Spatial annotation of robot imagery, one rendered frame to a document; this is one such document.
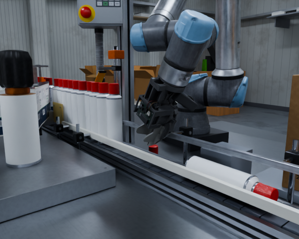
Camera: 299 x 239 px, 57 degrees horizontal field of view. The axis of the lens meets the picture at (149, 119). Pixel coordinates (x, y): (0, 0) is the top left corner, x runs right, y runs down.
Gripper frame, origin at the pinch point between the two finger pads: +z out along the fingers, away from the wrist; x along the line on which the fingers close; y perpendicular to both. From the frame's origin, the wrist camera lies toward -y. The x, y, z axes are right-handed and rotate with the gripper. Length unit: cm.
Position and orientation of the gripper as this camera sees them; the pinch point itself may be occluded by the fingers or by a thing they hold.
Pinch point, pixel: (151, 141)
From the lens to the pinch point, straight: 77.1
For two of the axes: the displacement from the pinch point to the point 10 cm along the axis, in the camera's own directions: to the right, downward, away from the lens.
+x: 5.5, 6.2, -5.7
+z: -3.2, 7.8, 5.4
